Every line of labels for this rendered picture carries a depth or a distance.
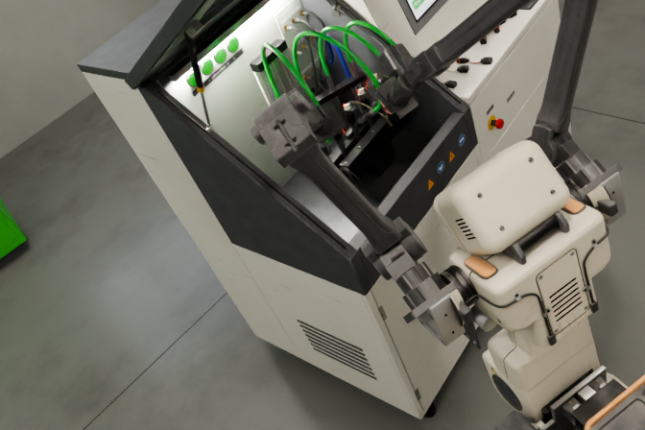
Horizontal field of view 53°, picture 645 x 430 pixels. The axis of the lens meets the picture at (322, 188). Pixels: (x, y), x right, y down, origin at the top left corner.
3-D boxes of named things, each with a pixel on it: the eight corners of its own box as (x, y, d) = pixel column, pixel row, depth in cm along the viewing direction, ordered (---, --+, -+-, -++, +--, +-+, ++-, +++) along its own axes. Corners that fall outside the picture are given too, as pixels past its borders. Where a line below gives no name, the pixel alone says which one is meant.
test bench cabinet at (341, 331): (425, 430, 235) (365, 297, 186) (307, 370, 271) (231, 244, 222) (510, 288, 269) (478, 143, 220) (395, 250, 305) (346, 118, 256)
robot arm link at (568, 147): (576, 161, 135) (585, 155, 139) (544, 124, 137) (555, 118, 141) (544, 185, 141) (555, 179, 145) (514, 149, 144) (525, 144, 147)
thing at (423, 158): (372, 286, 188) (357, 250, 178) (361, 281, 191) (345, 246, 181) (472, 150, 218) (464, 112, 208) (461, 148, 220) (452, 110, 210)
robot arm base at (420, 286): (414, 319, 123) (463, 283, 126) (389, 284, 125) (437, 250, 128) (406, 323, 132) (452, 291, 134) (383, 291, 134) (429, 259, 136)
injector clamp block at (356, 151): (361, 201, 211) (347, 166, 202) (338, 194, 217) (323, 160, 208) (415, 135, 227) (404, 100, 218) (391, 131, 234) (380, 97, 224)
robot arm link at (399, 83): (407, 92, 158) (426, 83, 159) (393, 69, 159) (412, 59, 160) (399, 103, 164) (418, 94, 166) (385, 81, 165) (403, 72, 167)
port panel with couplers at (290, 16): (312, 94, 227) (280, 15, 208) (305, 92, 229) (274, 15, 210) (333, 72, 233) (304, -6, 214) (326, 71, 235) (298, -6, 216)
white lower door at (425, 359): (423, 411, 230) (371, 292, 187) (418, 408, 231) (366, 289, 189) (505, 277, 260) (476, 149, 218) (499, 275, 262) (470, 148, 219)
